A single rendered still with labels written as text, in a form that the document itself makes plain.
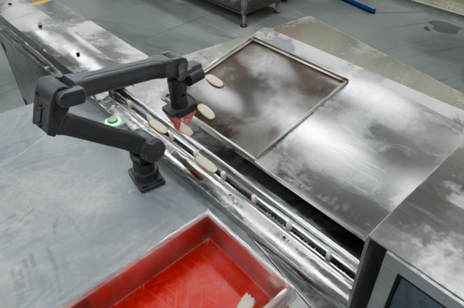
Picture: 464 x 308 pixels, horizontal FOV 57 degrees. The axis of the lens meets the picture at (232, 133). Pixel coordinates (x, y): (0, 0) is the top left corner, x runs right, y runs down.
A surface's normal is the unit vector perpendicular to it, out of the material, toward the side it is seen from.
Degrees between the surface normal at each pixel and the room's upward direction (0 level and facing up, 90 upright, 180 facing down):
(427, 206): 0
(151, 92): 0
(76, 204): 0
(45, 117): 68
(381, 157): 10
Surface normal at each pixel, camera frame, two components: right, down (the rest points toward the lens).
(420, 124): -0.15, -0.69
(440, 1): -0.74, 0.43
